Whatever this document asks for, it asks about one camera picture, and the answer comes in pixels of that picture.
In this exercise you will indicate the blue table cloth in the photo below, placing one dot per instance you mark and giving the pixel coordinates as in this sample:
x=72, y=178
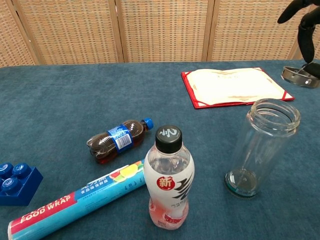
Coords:
x=75, y=100

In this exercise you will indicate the woven wooden folding screen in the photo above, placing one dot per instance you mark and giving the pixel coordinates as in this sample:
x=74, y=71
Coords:
x=160, y=30

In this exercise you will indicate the small cola bottle blue cap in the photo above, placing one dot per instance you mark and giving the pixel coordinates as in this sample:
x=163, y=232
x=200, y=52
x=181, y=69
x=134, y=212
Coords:
x=117, y=141

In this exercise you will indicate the white drink bottle black cap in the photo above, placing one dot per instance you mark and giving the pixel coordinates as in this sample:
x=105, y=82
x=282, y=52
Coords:
x=168, y=180

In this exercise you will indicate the clear glass jar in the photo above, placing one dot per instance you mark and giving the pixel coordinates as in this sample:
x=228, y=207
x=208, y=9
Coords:
x=262, y=150

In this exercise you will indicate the red certificate folder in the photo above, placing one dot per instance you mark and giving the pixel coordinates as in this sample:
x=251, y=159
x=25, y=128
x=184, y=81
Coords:
x=232, y=87

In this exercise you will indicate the plastic food wrap box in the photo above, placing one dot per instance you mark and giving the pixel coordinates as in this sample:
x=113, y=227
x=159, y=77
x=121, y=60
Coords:
x=75, y=202

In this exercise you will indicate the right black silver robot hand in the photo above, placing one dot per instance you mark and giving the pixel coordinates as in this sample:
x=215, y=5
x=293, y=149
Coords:
x=306, y=37

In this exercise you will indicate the blue toy building brick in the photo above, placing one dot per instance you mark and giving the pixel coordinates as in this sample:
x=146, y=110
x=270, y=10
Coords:
x=20, y=190

